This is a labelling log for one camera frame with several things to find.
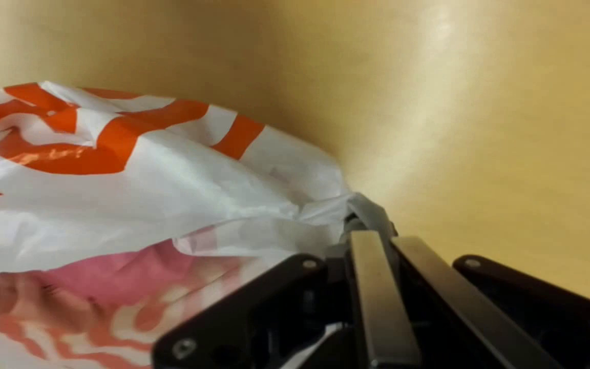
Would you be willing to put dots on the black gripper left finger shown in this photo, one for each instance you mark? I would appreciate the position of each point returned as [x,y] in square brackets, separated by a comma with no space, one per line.
[386,331]

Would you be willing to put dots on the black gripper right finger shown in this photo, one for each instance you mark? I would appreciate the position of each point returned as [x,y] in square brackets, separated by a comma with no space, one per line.
[498,335]

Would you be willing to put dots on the white orange plastic bag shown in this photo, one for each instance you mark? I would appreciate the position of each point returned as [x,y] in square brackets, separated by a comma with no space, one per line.
[88,172]

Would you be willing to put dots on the pink orange printed shirt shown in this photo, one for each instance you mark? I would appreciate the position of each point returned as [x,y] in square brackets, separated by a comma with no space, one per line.
[122,277]

